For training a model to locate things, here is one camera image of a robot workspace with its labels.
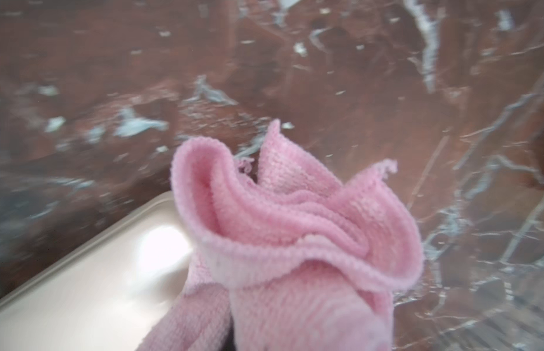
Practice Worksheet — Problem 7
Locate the pink microfibre cloth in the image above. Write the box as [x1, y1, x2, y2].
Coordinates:
[140, 121, 424, 350]

